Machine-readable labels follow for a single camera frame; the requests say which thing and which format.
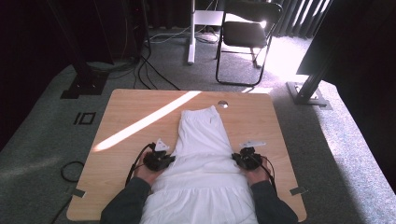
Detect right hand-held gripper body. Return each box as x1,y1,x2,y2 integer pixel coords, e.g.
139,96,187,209
237,140,267,171

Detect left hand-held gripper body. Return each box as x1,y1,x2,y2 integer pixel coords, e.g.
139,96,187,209
143,138,171,172

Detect white skirt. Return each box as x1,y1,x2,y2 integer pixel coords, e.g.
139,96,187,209
139,105,260,224

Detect person's left hand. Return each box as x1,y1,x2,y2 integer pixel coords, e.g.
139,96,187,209
134,155,166,188

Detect person's right hand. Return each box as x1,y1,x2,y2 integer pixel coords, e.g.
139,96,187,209
244,157,272,187

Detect black stand with grey base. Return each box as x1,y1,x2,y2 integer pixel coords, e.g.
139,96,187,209
286,31,344,111

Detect black stand with flat base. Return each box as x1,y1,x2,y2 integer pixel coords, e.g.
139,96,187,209
46,0,110,100

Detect black folding chair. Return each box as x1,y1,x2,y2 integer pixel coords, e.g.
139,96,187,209
215,0,284,88

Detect dark equipment rack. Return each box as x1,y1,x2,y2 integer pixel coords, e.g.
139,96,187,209
92,0,151,64

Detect dark pleated curtain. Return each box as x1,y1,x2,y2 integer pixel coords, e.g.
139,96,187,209
270,0,332,40

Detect left hand-held gripper cable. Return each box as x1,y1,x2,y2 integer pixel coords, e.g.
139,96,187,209
124,142,156,188

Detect hand-held gripper cable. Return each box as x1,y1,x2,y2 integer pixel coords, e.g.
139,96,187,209
253,154,278,194
124,142,156,188

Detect right hand-held gripper cable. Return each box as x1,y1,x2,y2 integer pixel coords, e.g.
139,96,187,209
253,154,278,194

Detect black floor cables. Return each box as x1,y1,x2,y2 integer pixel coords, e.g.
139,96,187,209
133,31,181,91

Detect black looped floor cable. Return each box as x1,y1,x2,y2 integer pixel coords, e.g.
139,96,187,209
50,161,86,224

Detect white desk frame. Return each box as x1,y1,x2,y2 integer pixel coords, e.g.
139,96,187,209
186,0,226,65

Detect white floor cables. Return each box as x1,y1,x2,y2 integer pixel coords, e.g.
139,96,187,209
148,24,219,45

